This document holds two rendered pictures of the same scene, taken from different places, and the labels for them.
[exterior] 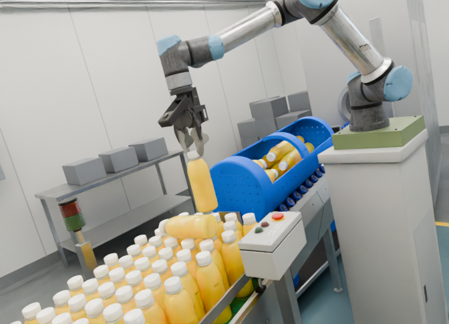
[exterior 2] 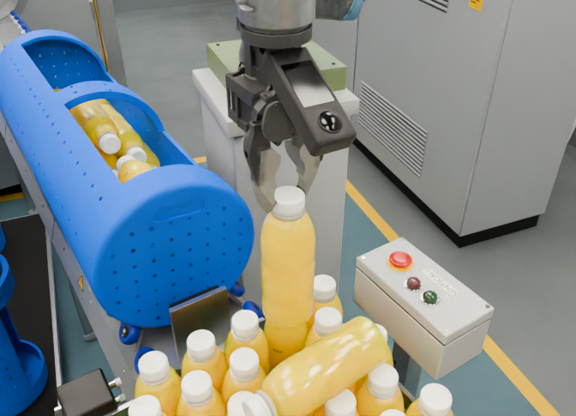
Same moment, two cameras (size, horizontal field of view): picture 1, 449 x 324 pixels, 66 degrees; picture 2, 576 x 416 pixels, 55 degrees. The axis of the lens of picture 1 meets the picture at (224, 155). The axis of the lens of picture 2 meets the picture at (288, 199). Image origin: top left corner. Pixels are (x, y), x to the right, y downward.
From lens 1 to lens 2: 1.07 m
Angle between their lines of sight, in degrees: 67
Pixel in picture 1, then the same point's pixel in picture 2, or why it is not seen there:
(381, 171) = not seen: hidden behind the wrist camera
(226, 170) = (170, 208)
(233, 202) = (179, 272)
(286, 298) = (417, 375)
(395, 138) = (337, 78)
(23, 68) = not seen: outside the picture
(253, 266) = (455, 358)
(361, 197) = (291, 177)
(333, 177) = not seen: hidden behind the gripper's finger
